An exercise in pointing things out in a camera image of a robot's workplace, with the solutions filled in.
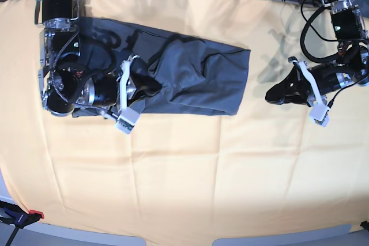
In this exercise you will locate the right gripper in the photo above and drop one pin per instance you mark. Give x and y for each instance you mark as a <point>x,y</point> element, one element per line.
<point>146,86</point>

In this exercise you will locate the dark grey T-shirt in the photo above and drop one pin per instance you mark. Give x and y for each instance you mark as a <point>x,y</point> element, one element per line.
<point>197,76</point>

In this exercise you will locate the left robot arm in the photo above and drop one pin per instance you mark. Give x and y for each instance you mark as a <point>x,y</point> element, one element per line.
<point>333,73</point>

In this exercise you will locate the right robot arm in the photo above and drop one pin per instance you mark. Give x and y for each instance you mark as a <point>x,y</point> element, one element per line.
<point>86,69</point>

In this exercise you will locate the yellow table cloth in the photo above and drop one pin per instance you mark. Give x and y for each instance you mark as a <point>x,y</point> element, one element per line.
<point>185,179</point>

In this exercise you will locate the blue red clamp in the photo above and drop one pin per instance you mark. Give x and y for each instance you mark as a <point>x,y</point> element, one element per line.
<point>18,217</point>

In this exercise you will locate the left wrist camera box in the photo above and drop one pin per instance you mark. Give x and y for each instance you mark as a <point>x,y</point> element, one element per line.
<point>319,114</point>

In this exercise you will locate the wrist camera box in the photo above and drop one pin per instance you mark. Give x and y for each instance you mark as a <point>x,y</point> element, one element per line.
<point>319,114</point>
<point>127,120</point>

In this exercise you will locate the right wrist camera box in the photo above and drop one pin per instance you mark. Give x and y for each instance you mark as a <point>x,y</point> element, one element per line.
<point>127,120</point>

